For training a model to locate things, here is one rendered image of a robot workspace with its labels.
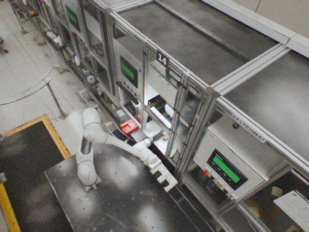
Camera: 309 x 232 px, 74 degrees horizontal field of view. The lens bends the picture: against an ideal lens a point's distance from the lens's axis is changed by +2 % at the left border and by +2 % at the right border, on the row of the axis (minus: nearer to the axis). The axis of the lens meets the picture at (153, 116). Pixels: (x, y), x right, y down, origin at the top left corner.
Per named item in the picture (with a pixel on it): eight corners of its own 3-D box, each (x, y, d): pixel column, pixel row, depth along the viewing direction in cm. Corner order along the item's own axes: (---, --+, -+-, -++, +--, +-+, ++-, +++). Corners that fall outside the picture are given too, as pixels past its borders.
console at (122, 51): (115, 79, 209) (110, 38, 172) (137, 69, 221) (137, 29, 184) (139, 105, 190) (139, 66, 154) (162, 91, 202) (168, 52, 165)
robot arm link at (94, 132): (110, 138, 163) (106, 125, 171) (91, 133, 149) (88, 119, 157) (99, 147, 168) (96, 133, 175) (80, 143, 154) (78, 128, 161)
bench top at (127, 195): (45, 173, 221) (43, 172, 218) (127, 125, 264) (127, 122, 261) (122, 326, 155) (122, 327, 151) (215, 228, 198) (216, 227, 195)
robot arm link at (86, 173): (81, 187, 204) (76, 179, 187) (79, 170, 214) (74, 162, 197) (98, 182, 208) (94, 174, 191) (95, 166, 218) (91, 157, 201)
